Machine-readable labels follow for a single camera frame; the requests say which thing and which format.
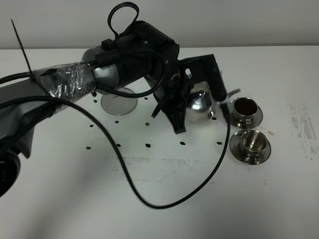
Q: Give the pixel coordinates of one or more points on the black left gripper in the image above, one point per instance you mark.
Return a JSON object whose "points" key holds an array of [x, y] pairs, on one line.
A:
{"points": [[171, 93]]}

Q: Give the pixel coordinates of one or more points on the stainless steel teapot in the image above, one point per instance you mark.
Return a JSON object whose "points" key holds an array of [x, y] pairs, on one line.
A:
{"points": [[200, 104]]}

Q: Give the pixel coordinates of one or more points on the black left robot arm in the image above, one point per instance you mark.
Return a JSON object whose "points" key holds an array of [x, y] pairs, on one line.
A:
{"points": [[141, 51]]}

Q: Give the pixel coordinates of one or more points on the steel teapot coaster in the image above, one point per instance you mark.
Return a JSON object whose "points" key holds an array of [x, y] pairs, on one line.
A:
{"points": [[117, 105]]}

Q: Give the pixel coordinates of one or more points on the near stainless steel saucer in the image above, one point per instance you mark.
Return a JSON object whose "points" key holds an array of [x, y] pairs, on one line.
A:
{"points": [[234, 145]]}

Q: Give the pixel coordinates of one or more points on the stainless steel saucer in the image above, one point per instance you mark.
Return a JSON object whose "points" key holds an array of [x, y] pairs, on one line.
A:
{"points": [[256, 120], [234, 145]]}

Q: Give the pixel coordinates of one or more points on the far stainless steel teacup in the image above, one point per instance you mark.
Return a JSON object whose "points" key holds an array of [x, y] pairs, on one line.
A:
{"points": [[244, 110]]}

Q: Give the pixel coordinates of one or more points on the stainless steel teacup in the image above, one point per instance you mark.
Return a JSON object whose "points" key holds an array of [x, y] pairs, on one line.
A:
{"points": [[244, 110], [253, 143]]}

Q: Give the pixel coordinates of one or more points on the far stainless steel saucer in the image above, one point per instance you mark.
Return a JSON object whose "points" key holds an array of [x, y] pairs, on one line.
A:
{"points": [[256, 120]]}

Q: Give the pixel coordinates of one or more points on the near stainless steel teacup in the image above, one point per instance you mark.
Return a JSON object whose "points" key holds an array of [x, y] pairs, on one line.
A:
{"points": [[253, 143]]}

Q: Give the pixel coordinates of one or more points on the black zip tie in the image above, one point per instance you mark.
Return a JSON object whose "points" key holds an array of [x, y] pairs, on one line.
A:
{"points": [[23, 50]]}

